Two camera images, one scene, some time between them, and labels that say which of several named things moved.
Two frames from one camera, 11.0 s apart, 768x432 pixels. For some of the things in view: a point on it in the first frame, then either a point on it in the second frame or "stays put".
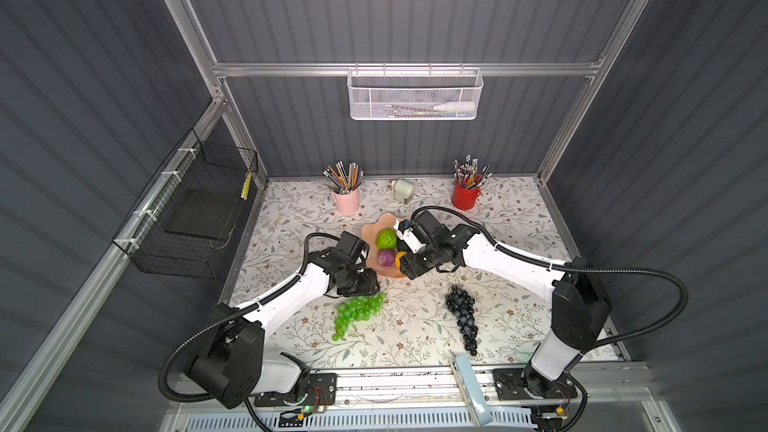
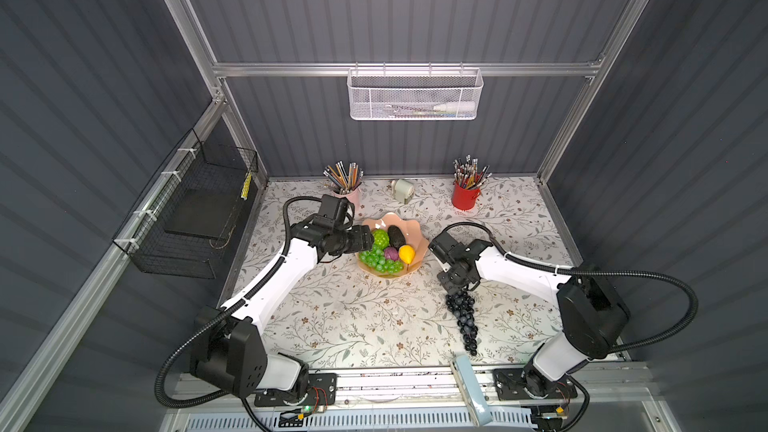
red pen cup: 463,198 stays put
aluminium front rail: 429,387 stays put
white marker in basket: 444,107 stays put
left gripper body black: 359,283 to 350,240
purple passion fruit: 385,257 stays put
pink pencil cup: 348,203 stays put
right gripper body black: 416,263 to 449,281
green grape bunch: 356,309 to 375,258
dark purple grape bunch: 461,305 stays put
